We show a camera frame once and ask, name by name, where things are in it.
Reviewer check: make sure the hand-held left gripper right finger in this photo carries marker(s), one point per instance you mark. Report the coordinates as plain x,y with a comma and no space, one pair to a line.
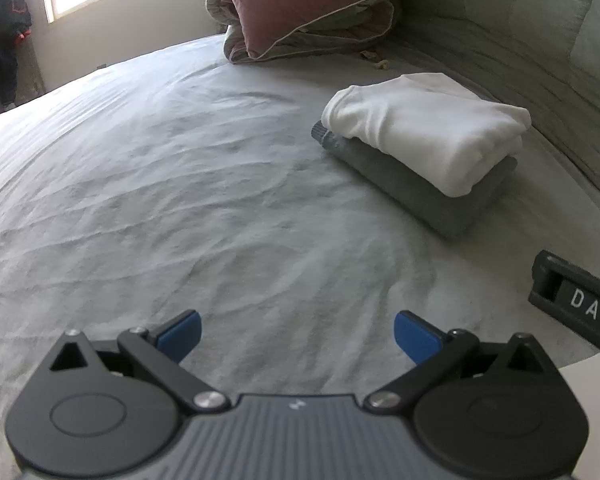
415,335

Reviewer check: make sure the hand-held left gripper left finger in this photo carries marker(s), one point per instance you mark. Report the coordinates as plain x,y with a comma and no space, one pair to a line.
180,332

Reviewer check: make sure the white t-shirt with orange print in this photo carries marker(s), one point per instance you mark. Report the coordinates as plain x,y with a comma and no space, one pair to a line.
430,130

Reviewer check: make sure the bed with grey sheet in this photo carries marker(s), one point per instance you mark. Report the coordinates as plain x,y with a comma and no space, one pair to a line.
180,210

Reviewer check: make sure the grey folded garment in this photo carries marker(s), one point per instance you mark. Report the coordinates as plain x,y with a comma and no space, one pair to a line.
430,205

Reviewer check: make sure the small tan scrap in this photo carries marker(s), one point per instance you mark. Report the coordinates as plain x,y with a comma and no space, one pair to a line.
382,64

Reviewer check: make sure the dark hanging jacket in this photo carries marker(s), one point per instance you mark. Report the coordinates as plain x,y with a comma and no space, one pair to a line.
0,50

